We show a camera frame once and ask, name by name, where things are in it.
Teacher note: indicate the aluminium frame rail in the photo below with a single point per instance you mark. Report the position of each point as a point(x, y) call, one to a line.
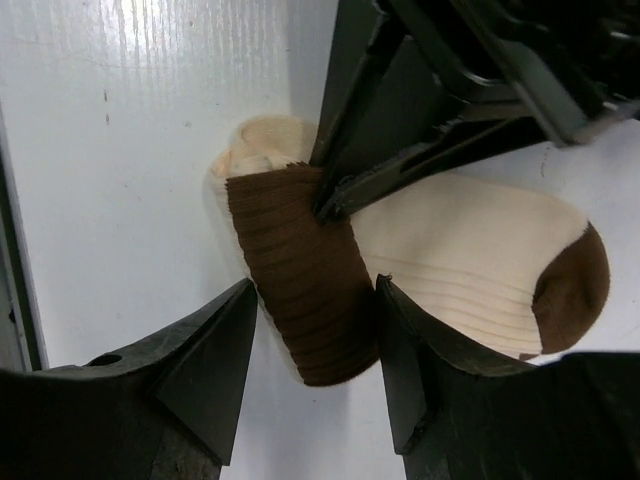
point(16, 274)

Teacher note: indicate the cream brown sock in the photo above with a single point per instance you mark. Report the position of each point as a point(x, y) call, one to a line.
point(520, 272)

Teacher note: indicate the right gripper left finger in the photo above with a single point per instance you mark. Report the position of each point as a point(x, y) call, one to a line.
point(164, 407)

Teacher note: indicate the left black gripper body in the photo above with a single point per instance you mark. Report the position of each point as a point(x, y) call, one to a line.
point(415, 88)

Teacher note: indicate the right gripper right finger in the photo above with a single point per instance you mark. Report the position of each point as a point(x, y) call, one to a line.
point(459, 410)

